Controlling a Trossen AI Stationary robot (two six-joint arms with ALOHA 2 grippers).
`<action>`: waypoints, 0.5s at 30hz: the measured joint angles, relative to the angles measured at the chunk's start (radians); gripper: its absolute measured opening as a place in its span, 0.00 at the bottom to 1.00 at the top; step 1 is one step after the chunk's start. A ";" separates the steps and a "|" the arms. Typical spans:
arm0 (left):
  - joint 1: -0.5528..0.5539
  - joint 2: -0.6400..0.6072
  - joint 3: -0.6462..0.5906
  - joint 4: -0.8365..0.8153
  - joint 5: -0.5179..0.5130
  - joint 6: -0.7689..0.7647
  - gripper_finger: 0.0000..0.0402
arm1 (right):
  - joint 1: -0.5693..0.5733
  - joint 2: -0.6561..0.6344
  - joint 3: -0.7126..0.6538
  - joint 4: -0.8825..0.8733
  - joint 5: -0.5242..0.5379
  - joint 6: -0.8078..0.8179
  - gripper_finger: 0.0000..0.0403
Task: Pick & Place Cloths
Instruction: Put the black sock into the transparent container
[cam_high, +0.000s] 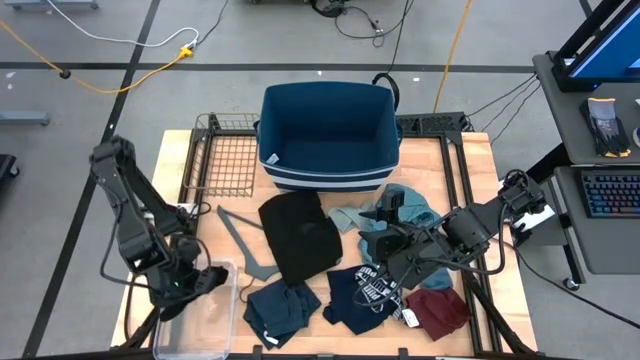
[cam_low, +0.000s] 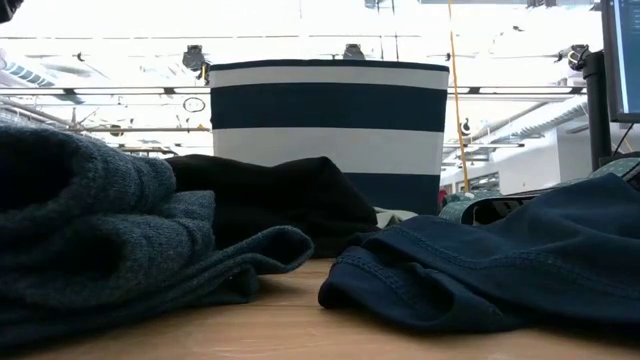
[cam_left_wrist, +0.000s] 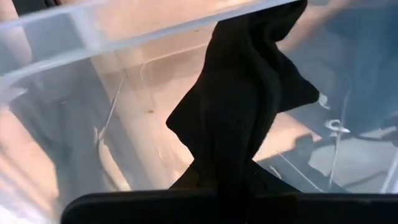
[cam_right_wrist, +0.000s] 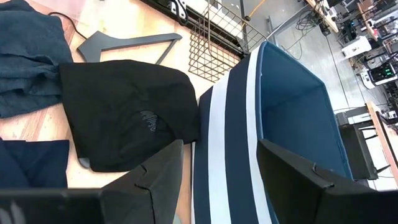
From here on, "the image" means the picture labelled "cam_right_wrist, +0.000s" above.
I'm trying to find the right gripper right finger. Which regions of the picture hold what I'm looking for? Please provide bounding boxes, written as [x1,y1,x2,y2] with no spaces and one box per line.
[256,138,398,224]

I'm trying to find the grey clothes hanger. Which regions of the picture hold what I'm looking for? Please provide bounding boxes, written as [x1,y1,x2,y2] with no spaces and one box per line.
[76,30,183,169]

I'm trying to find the short thin black cable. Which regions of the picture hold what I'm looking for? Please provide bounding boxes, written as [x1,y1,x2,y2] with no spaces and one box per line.
[48,11,90,40]

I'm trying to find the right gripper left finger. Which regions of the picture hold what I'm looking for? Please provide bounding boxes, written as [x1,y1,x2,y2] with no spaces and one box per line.
[102,139,184,224]

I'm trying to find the white machine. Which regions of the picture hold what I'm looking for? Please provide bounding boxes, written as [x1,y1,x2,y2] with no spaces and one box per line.
[341,35,373,58]

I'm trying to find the wooden workbench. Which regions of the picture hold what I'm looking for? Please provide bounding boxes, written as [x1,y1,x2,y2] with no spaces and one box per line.
[306,0,340,34]

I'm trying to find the wooden table edge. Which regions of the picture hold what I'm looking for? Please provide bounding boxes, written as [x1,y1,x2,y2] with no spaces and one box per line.
[366,101,398,184]

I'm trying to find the wire mesh basket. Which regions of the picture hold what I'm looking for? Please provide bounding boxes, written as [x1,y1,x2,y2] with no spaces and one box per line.
[188,0,268,83]

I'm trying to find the dark teal knit sweater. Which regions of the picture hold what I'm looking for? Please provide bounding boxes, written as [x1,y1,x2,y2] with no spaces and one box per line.
[0,0,74,119]

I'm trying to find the yellow extension cord with plug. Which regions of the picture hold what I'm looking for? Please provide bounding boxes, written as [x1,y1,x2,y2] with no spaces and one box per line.
[248,0,267,18]

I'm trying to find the navy white-printed shirt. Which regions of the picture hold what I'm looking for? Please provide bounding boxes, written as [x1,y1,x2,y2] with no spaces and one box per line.
[0,138,70,189]

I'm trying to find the blue white-striped fabric bin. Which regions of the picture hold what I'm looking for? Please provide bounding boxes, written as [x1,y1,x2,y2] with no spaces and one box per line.
[191,40,354,224]

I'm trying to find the black garment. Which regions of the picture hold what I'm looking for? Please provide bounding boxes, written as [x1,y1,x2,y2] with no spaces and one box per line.
[58,59,200,173]

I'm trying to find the black device with green lights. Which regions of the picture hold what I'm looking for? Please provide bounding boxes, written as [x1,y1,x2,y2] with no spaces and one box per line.
[368,62,398,86]

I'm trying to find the black equipment box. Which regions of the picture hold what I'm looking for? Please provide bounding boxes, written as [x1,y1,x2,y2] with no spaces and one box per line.
[338,124,379,180]

